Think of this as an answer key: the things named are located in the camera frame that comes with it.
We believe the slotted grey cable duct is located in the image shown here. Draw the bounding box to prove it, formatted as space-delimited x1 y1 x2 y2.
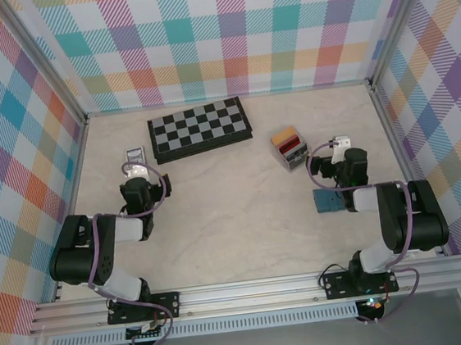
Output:
48 305 361 345

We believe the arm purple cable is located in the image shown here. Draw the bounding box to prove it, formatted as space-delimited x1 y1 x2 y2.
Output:
304 133 427 331
73 157 182 345

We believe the clear acrylic card box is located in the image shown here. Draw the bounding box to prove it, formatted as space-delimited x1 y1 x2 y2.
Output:
269 123 315 175

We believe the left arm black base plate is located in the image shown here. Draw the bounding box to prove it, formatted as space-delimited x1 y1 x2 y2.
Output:
104 290 184 326

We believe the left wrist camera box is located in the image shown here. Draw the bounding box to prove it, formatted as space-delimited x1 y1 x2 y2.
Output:
124 163 150 180

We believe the long aluminium mounting rail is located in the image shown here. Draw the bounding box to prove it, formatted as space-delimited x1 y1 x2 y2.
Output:
24 255 461 338

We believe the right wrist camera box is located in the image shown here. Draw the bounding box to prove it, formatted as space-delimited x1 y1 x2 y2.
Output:
331 134 354 162

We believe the small grey card case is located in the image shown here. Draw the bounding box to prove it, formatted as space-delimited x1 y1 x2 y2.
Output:
123 146 147 168

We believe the aluminium frame side rail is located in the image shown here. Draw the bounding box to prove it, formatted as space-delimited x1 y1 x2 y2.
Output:
368 76 449 264
34 115 108 303

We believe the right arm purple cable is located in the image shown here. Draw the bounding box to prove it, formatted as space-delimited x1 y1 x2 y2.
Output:
304 133 427 331

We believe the blue leather card holder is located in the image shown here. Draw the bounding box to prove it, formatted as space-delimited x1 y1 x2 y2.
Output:
313 186 349 216

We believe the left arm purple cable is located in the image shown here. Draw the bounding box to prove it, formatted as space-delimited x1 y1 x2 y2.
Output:
73 157 182 345

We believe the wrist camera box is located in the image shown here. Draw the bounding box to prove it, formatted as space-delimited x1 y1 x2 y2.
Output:
331 134 354 162
124 163 150 180

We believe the red card stack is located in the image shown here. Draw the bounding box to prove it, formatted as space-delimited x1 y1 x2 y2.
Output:
276 135 304 155

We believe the small circuit board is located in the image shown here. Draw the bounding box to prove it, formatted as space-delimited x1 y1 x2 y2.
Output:
125 320 166 342
357 295 389 315

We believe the black grey folding chessboard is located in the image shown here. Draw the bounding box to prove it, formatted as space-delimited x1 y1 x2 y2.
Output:
144 94 256 167

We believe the aluminium frame post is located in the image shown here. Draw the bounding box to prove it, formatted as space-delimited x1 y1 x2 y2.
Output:
359 0 441 91
0 0 89 133

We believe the gold card stack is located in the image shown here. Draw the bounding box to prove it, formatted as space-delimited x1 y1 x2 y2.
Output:
270 125 299 145

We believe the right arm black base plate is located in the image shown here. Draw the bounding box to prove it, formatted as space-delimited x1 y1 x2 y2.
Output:
320 264 401 301

